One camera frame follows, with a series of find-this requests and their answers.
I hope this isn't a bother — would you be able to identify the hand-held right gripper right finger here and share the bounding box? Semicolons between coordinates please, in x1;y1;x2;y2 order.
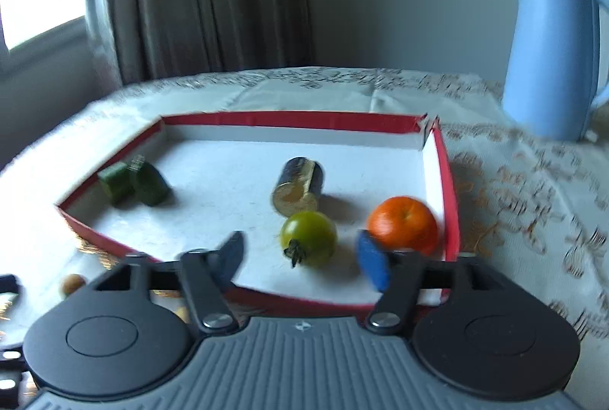
356;230;510;337

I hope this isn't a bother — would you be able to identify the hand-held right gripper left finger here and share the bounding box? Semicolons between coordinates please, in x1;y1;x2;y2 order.
92;230;248;335

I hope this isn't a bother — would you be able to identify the white embroidered tablecloth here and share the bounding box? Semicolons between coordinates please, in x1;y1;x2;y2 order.
0;67;609;392

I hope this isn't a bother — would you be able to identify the green cucumber piece with stem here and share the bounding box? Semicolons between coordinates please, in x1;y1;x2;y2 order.
128;154;171;207

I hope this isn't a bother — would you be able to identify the dark sugarcane piece smooth cut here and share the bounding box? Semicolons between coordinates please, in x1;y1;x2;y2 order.
271;156;325;217

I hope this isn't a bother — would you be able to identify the light blue electric kettle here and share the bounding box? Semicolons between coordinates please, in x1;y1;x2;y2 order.
502;0;609;142

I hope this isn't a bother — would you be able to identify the green tomato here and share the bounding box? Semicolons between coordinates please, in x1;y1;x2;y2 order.
278;210;338;269

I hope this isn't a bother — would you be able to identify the red cardboard box tray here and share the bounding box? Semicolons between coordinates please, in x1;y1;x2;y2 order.
54;110;461;308

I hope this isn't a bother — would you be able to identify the small orange mandarin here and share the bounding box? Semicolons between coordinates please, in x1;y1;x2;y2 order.
367;196;439;255

